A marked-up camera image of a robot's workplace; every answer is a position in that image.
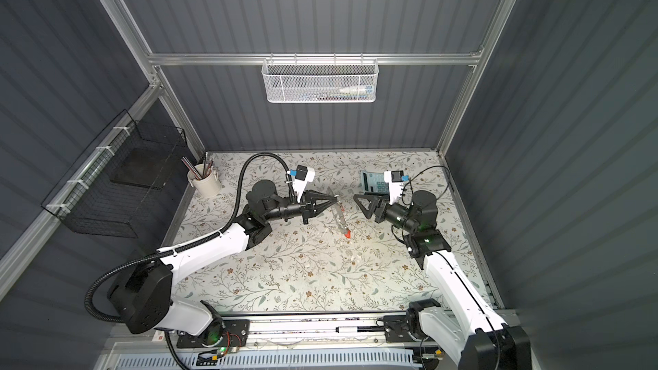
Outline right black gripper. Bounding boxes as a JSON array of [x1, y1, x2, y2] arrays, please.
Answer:
[[355, 191, 417, 236]]

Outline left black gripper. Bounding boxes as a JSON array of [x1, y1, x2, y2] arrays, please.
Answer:
[[262, 189, 336, 226]]

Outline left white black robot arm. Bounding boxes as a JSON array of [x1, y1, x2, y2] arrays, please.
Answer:
[[108, 180, 338, 336]]

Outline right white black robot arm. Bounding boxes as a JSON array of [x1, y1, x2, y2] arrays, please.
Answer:
[[353, 190, 533, 369]]

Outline light blue calculator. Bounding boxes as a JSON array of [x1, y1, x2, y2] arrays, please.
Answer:
[[360, 171, 389, 195]]

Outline white pencil cup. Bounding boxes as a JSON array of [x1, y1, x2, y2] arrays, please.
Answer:
[[181, 157, 222, 199]]

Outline white tube in basket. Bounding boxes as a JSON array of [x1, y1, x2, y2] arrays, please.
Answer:
[[330, 85, 375, 99]]

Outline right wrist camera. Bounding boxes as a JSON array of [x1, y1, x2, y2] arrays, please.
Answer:
[[384, 170, 409, 205]]

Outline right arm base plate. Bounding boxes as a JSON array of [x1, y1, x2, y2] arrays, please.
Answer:
[[383, 313, 432, 344]]

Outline white wire mesh basket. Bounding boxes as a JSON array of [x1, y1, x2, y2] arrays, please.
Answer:
[[261, 60, 380, 104]]

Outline aluminium front rail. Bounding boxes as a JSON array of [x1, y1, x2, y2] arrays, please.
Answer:
[[223, 311, 406, 346]]

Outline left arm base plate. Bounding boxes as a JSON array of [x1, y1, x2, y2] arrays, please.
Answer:
[[176, 320, 250, 351]]

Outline white perforated cable tray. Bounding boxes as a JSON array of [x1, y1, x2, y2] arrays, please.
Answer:
[[112, 348, 423, 370]]

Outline black wire mesh basket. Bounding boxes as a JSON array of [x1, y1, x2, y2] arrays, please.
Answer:
[[41, 115, 188, 239]]

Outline black corrugated cable hose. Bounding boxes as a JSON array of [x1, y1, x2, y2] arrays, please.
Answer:
[[84, 151, 292, 324]]

